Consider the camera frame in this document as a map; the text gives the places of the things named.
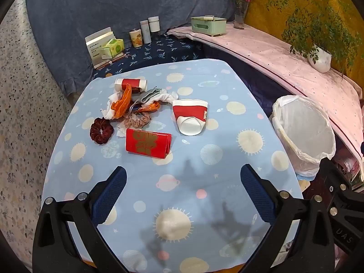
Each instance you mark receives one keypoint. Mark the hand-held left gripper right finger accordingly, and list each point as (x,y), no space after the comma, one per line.
(257,196)

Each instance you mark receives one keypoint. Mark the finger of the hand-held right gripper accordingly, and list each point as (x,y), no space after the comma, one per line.
(337,182)

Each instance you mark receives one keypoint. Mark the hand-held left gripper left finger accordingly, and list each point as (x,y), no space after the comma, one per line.
(109,196)

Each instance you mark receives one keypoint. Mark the trash bin with white bag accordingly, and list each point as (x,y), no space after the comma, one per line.
(301,136)

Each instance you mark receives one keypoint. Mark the dark red scrunchie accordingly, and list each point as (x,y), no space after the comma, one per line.
(108,136)

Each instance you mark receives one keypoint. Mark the red gold printed box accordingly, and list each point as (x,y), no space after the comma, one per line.
(142,143)

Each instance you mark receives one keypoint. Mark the pink dotted scrunchie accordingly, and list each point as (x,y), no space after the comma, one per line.
(142,118)

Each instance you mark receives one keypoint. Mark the crushed red white paper cup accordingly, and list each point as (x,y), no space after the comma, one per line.
(189,111)

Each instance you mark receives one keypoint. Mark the red-white cylindrical can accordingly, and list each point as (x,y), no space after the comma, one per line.
(133,84)

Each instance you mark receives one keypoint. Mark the brown cardboard piece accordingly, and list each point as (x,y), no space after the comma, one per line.
(304,186)

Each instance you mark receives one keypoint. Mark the light blue patterned tablecloth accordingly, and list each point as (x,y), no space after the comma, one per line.
(213,162)

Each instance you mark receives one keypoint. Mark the crumpled white tissue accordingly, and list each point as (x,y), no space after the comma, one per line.
(168,95)
(109,113)

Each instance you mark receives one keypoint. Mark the orange printed snack wrapper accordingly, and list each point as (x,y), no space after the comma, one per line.
(152,107)

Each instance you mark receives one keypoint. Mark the grey cloth pouch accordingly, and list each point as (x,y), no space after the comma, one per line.
(148,95)

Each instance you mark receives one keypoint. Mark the dark purple cloth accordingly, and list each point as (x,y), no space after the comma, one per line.
(250,74)

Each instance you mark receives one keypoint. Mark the green plant in white pot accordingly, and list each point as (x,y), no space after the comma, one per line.
(321,59)

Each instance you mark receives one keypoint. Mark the pink cloth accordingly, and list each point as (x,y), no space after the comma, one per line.
(284,62)

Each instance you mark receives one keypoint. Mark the white paper box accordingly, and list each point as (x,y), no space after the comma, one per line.
(95,48)

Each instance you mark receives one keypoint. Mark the green tissue pack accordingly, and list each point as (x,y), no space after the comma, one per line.
(112,47)

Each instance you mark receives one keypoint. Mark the navy leaf printed cloth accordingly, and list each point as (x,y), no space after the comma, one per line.
(159,51)

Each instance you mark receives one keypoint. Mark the yellow printed can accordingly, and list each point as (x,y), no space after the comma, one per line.
(136,38)

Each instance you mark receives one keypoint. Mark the tall white bottle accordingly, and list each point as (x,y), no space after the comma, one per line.
(145,31)

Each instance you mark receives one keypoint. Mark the green tissue box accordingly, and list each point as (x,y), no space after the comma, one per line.
(207,27)

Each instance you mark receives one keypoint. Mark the yellow backdrop cloth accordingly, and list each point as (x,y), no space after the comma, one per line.
(261,20)

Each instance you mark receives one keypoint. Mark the white lidded jar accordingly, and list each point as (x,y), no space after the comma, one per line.
(153,24)

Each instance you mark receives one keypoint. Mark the glass vase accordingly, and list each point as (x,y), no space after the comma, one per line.
(239,17)

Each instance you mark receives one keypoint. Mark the blue backdrop cloth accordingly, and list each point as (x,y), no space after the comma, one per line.
(85,5)

